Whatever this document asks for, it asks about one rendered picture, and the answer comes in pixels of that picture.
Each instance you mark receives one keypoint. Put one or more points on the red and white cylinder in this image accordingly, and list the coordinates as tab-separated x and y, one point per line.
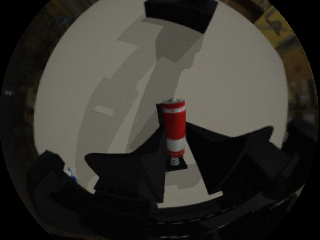
173	112

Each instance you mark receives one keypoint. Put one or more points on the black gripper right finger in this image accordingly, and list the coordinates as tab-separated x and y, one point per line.
217	155

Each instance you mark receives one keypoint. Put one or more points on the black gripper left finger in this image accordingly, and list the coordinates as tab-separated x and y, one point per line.
148	163

